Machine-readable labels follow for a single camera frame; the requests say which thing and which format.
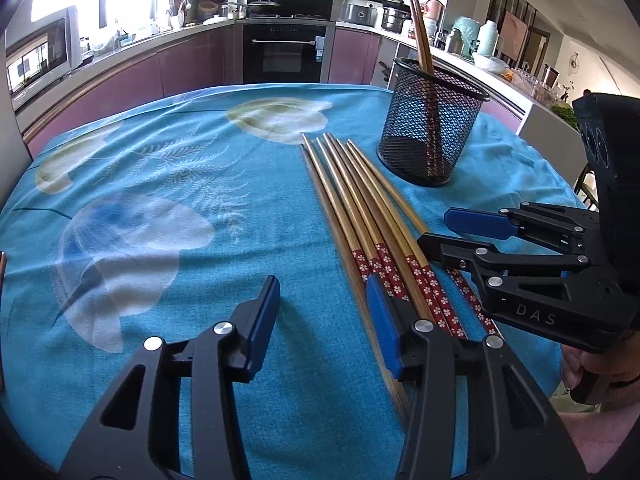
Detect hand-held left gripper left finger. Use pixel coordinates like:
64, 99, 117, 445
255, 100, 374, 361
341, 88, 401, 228
59, 275, 281, 480

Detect white microwave oven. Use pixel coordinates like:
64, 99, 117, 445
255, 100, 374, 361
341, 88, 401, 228
5, 7, 83, 111

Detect silver rice cooker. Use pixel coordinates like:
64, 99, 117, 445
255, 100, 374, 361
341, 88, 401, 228
341, 1, 378, 27

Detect bunch of wooden chopsticks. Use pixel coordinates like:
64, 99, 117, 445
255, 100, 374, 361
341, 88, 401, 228
300, 132, 501, 438

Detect brown wooden chopstick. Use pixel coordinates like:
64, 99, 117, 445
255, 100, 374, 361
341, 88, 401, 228
407, 0, 443, 181
411, 0, 448, 183

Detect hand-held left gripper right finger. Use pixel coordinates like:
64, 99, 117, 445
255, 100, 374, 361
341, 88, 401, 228
366, 279, 588, 480

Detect white kitchen countertop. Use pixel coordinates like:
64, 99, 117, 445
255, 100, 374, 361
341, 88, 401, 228
15, 17, 586, 126

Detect white bowl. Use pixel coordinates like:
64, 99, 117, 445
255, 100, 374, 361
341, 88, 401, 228
472, 52, 511, 73

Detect blue printed tablecloth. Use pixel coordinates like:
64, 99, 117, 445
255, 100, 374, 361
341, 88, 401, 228
0, 82, 596, 480

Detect green wooden chair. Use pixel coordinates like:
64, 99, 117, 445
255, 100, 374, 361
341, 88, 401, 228
575, 165, 598, 211

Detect framed wall picture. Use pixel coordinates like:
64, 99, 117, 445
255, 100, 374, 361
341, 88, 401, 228
500, 10, 526, 61

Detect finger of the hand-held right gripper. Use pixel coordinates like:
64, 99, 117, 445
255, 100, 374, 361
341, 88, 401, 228
444, 202, 601, 256
417, 232, 631, 351

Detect mint green thermos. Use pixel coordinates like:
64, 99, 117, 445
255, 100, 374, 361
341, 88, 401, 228
475, 20, 501, 58

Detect pink kitchen base cabinets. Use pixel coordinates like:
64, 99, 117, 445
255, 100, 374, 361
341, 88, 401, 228
15, 25, 526, 156

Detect black mesh utensil holder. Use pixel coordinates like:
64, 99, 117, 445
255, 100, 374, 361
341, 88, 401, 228
377, 57, 492, 188

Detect black built-in oven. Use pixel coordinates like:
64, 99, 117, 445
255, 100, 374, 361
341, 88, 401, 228
242, 22, 333, 85

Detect person's pink clothing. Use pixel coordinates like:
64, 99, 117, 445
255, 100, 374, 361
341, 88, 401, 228
562, 407, 640, 473

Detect clear plastic food container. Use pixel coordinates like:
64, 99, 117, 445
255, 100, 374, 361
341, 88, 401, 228
510, 67, 551, 101

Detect steel stock pot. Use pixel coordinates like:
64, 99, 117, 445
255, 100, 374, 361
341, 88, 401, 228
381, 5, 412, 32

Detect person's right hand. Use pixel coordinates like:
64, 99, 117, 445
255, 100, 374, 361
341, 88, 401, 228
561, 332, 640, 411

